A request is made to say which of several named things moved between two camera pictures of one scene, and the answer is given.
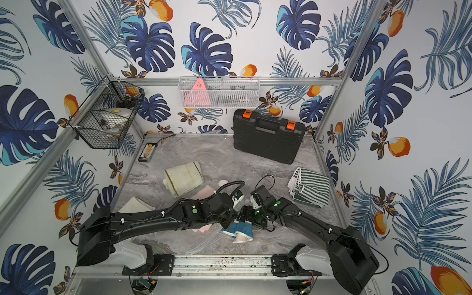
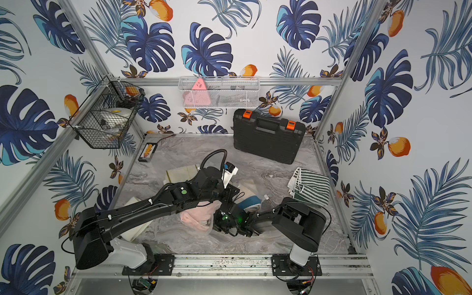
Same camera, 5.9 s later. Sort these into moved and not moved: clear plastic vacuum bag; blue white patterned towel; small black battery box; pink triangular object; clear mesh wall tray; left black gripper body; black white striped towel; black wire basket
Moved: clear plastic vacuum bag; left black gripper body; blue white patterned towel
Not moved: black wire basket; clear mesh wall tray; pink triangular object; small black battery box; black white striped towel
